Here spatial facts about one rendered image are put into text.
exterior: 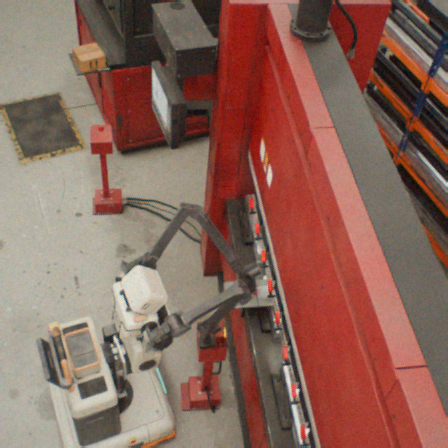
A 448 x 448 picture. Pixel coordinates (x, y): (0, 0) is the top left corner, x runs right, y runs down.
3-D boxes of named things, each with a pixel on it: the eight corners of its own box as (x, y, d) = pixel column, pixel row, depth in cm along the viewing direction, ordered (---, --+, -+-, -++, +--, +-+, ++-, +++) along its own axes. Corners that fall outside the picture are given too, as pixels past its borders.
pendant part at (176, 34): (151, 115, 426) (150, 2, 362) (185, 110, 433) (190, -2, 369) (172, 163, 395) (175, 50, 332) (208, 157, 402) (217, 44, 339)
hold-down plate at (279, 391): (270, 375, 326) (271, 373, 324) (280, 375, 327) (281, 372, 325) (281, 430, 307) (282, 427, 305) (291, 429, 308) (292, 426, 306)
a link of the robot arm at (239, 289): (241, 273, 303) (251, 290, 299) (243, 281, 315) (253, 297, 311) (162, 318, 299) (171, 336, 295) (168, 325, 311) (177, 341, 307)
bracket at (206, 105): (181, 108, 427) (182, 100, 422) (215, 107, 431) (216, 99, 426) (187, 146, 402) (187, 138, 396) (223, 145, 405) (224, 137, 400)
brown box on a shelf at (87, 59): (68, 54, 485) (66, 40, 476) (100, 49, 493) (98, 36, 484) (77, 76, 468) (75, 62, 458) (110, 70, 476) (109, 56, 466)
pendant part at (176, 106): (151, 106, 410) (150, 61, 383) (168, 104, 413) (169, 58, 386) (170, 150, 383) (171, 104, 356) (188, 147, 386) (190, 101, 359)
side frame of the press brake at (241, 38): (199, 252, 490) (222, -22, 317) (301, 246, 502) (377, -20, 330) (203, 277, 474) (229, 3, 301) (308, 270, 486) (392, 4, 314)
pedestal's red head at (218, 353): (196, 332, 365) (197, 316, 351) (222, 331, 367) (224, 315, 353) (198, 362, 352) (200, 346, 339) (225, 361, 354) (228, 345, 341)
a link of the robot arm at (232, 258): (191, 208, 319) (192, 217, 309) (200, 203, 318) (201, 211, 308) (235, 267, 336) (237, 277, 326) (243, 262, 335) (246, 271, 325)
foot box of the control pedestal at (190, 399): (180, 383, 414) (180, 375, 405) (216, 381, 417) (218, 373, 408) (181, 411, 401) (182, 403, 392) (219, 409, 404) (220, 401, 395)
